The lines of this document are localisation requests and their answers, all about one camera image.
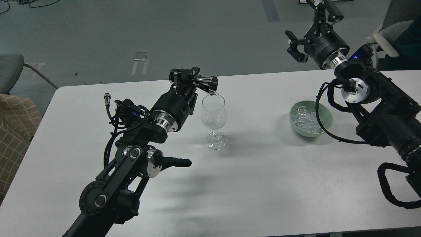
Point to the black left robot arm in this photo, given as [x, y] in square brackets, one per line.
[129, 160]

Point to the person in teal sweater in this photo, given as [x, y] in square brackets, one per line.
[408, 46]

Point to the steel double jigger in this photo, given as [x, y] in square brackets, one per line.
[207, 84]

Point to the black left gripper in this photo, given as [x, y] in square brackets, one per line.
[179, 101]

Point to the beige checkered cushion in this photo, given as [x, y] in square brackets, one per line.
[19, 121]

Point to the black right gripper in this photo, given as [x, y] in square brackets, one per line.
[321, 40]

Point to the pile of ice cubes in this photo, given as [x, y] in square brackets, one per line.
[305, 122]

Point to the clear wine glass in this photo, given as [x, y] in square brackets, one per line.
[214, 117]

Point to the grey office chair right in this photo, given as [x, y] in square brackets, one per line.
[399, 16]

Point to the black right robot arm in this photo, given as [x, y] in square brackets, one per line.
[386, 115]

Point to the green bowl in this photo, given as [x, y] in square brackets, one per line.
[325, 115]

